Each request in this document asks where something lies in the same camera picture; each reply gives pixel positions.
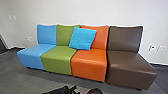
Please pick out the orange sofa seat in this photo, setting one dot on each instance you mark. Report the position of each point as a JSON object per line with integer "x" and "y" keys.
{"x": 89, "y": 65}

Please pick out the blue sofa seat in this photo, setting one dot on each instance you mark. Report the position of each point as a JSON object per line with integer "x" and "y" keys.
{"x": 33, "y": 55}

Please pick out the blue square cushion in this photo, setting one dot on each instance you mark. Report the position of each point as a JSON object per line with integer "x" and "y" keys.
{"x": 82, "y": 38}

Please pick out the brown sofa seat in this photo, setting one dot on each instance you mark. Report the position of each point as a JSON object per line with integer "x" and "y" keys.
{"x": 128, "y": 68}

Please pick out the white light switch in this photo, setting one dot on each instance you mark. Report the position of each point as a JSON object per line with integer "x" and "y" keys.
{"x": 12, "y": 17}

